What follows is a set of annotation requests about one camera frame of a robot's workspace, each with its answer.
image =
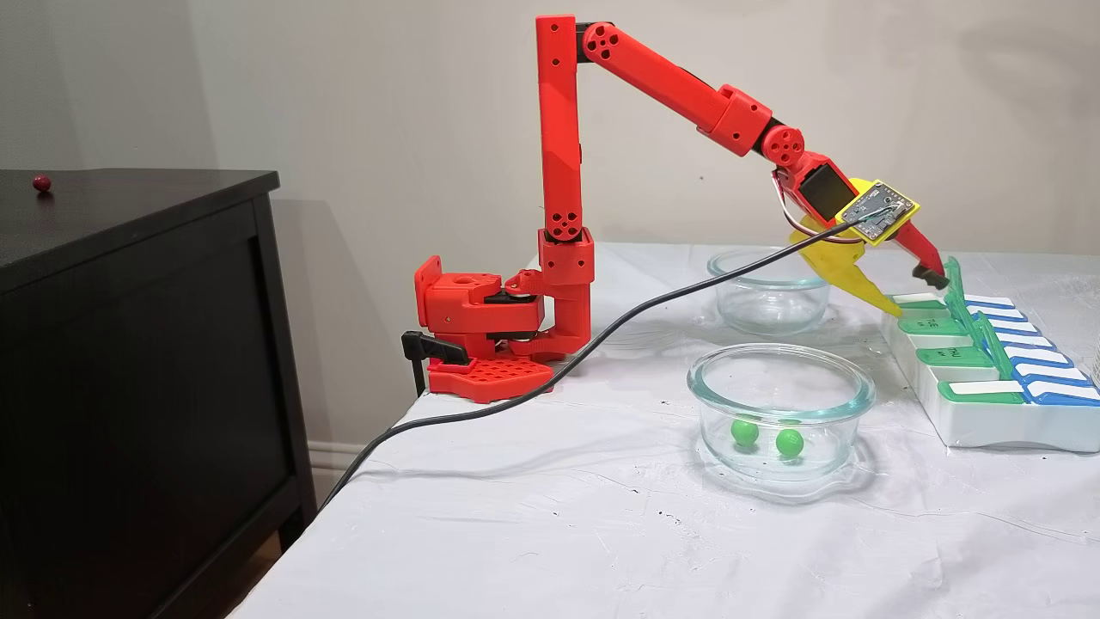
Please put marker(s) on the large clear glass bowl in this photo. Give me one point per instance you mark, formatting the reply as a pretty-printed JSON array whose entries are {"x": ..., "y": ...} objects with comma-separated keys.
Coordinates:
[{"x": 713, "y": 456}]

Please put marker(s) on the black table clamp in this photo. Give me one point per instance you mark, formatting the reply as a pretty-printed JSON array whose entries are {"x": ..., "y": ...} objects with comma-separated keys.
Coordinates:
[{"x": 430, "y": 346}]

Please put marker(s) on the white tablecloth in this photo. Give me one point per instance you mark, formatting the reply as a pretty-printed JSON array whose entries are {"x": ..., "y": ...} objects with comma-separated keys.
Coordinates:
[{"x": 559, "y": 533}]

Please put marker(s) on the black wooden cabinet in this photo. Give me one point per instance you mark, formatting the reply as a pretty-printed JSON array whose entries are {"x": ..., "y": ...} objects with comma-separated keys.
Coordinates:
[{"x": 129, "y": 387}]

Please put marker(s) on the camera circuit board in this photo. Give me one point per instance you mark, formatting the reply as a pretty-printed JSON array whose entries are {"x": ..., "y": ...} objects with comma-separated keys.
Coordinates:
[{"x": 876, "y": 213}]

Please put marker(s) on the red ball pill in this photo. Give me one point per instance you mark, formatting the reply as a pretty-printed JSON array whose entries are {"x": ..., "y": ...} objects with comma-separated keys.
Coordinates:
[{"x": 41, "y": 182}]

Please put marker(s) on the green ball pill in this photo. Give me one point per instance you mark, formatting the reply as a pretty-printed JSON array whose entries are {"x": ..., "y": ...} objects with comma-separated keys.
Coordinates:
[
  {"x": 745, "y": 432},
  {"x": 789, "y": 443}
]

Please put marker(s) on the small clear glass bowl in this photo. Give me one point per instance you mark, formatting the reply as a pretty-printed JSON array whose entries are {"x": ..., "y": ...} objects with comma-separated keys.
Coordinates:
[{"x": 773, "y": 320}]

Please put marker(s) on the weekly pill organizer box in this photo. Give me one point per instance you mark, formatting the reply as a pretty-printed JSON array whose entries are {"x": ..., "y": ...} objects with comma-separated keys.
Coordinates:
[{"x": 988, "y": 425}]

